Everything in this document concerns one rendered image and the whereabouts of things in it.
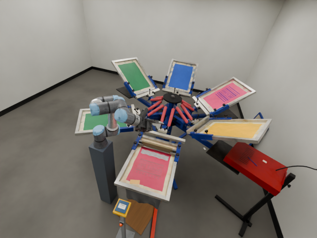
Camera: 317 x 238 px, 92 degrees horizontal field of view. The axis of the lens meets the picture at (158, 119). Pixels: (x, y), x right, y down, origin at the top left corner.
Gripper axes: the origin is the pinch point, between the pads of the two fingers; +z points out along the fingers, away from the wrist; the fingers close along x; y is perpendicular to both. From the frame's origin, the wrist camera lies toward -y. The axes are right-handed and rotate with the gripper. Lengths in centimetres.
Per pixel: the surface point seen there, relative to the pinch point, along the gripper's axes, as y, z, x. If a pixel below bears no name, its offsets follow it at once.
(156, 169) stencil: 32, 62, -49
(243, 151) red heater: 8, 142, 31
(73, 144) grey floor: -16, 52, -263
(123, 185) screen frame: 47, 26, -64
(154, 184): 47, 52, -44
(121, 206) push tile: 64, 20, -56
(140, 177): 40, 44, -58
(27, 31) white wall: -276, -62, -352
